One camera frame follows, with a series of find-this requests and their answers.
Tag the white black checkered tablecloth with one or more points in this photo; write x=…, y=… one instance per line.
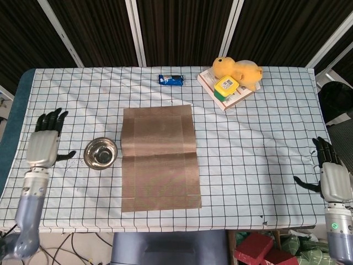
x=248, y=165

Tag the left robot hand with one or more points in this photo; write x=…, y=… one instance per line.
x=41, y=149

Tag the red box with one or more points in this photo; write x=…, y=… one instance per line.
x=253, y=247
x=281, y=258

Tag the blue snack packet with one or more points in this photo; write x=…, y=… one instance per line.
x=171, y=80

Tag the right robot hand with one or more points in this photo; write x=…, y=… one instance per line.
x=336, y=182

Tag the teal padded table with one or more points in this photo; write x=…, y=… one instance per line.
x=11, y=124

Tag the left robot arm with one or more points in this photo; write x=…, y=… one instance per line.
x=30, y=209

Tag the white partition post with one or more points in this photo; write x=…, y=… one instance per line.
x=136, y=33
x=60, y=33
x=331, y=38
x=230, y=27

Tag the black chair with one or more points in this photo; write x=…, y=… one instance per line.
x=336, y=102

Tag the yellow plush toy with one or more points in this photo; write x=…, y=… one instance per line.
x=248, y=71

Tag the green patterned cloth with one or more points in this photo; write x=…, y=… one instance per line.
x=309, y=248

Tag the brown woven placemat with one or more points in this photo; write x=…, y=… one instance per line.
x=160, y=165

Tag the stainless steel bowl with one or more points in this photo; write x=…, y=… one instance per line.
x=100, y=154

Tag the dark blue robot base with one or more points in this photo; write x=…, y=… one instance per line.
x=165, y=248

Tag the green container yellow lid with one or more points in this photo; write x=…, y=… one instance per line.
x=224, y=87

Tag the white cardboard box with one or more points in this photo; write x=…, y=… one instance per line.
x=234, y=100

